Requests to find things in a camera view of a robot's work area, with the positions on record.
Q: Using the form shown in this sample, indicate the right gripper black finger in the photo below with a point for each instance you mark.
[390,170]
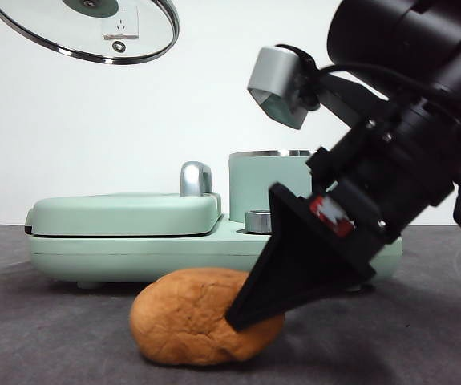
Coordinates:
[294,272]

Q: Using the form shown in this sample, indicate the brown potato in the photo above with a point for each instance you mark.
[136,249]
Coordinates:
[182,321]

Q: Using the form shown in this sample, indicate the glass lid with green knob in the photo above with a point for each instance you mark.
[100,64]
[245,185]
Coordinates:
[53,28]

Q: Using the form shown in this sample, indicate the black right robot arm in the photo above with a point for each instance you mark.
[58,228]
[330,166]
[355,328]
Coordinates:
[414,40]

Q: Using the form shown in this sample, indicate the silver control knob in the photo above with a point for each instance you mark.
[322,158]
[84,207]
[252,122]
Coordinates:
[256,221]

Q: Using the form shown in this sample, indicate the green breakfast machine base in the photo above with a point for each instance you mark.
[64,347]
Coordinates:
[134,256]

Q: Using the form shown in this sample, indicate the green griddle cover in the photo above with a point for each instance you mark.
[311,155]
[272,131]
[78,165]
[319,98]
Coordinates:
[126,214]

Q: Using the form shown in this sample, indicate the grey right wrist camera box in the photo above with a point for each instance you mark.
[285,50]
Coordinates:
[274,76]

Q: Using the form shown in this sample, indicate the white wall socket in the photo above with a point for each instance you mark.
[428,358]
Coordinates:
[121,24]

